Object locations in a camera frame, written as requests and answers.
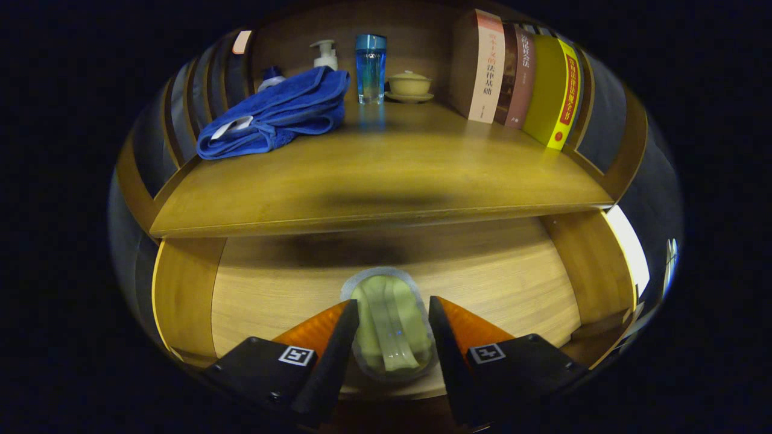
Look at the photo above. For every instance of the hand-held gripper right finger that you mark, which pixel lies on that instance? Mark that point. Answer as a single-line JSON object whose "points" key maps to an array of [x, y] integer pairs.
{"points": [[449, 374]]}

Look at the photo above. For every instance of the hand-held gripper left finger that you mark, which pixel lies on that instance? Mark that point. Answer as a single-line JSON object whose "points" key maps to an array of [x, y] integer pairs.
{"points": [[329, 367]]}

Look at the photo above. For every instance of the green scrub brush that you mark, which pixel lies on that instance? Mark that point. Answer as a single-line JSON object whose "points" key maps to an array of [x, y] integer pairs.
{"points": [[392, 319]]}

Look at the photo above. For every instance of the wooden drawer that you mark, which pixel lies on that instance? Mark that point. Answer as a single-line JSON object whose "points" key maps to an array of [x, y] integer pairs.
{"points": [[271, 289]]}

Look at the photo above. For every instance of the wooden countertop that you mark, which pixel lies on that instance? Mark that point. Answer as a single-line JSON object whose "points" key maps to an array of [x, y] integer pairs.
{"points": [[392, 169]]}

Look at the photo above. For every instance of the wooden cabinet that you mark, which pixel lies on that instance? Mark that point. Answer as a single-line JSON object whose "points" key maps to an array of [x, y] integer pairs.
{"points": [[422, 42]]}

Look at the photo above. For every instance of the blue folded towel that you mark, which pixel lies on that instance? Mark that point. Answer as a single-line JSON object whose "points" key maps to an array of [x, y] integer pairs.
{"points": [[277, 108]]}

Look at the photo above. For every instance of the beige lidded teacup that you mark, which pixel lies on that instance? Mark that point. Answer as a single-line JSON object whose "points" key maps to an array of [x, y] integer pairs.
{"points": [[410, 84]]}

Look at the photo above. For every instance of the small white blue-capped bottle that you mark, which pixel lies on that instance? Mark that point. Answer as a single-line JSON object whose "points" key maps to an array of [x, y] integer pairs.
{"points": [[269, 78]]}

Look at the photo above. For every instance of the brown book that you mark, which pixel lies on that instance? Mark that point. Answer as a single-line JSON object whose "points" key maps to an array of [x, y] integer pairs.
{"points": [[522, 84]]}

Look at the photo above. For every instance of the tall blue transparent bottle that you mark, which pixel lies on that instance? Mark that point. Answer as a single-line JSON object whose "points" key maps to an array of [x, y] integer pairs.
{"points": [[370, 72]]}

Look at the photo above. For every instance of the yellow book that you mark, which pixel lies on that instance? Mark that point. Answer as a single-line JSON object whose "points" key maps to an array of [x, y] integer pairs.
{"points": [[549, 90]]}

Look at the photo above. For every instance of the pink and white book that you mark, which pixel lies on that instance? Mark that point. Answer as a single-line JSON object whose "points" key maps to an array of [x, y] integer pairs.
{"points": [[488, 72]]}

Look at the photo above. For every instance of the white pump bottle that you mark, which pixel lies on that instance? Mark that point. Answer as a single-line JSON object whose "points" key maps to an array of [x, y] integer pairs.
{"points": [[326, 59]]}

